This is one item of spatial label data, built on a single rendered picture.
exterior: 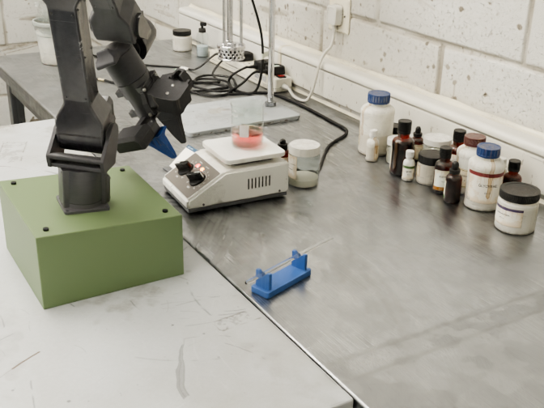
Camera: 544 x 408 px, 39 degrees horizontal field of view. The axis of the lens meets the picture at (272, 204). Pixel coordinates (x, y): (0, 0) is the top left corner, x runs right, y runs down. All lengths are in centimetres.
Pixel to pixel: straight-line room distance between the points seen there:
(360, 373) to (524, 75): 78
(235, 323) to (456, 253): 40
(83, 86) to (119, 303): 30
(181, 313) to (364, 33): 103
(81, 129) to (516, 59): 85
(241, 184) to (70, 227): 40
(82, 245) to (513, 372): 58
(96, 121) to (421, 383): 55
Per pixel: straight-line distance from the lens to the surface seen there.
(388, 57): 185
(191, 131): 176
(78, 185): 112
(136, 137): 123
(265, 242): 127
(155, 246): 114
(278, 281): 114
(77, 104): 110
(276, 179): 141
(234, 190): 138
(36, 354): 103
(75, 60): 106
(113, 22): 119
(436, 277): 120
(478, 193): 143
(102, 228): 109
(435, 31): 173
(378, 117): 163
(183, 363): 99
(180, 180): 141
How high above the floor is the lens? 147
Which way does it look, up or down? 24 degrees down
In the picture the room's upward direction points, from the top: 1 degrees clockwise
